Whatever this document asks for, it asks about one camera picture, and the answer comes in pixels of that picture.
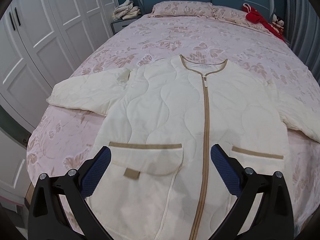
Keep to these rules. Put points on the pink floral pillow right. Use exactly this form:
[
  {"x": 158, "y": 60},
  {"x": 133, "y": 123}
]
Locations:
[{"x": 237, "y": 17}]

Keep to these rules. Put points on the small plush toy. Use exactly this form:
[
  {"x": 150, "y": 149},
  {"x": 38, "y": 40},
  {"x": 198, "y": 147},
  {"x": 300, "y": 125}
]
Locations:
[{"x": 278, "y": 23}]

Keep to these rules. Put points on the pink floral pillow left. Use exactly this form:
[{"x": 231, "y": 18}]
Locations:
[{"x": 182, "y": 8}]

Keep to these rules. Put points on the pink floral pillow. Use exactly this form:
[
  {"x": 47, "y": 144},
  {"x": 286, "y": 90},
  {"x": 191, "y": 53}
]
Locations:
[
  {"x": 237, "y": 17},
  {"x": 182, "y": 8}
]

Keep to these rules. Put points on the red cloth on bed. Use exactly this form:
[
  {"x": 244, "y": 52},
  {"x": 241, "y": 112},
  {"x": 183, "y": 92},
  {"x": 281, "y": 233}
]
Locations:
[{"x": 255, "y": 17}]

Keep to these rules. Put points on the grey window curtain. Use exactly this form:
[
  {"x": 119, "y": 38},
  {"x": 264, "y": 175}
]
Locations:
[{"x": 302, "y": 31}]

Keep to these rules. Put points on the cream quilted zip jacket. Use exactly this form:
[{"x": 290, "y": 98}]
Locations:
[{"x": 160, "y": 122}]

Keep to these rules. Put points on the dark bedside table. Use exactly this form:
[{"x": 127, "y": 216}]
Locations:
[{"x": 118, "y": 25}]

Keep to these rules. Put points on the beige folded clothes pile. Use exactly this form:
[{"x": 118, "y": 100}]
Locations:
[{"x": 126, "y": 11}]

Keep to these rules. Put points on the white panelled wardrobe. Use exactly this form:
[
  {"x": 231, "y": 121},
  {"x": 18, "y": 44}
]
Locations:
[{"x": 42, "y": 43}]

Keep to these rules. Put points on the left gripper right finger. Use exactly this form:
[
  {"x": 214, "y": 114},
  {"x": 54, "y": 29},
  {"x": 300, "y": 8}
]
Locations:
[{"x": 274, "y": 216}]

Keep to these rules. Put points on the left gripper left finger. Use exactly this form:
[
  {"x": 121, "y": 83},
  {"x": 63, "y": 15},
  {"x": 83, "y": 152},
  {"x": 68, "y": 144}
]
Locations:
[{"x": 47, "y": 217}]

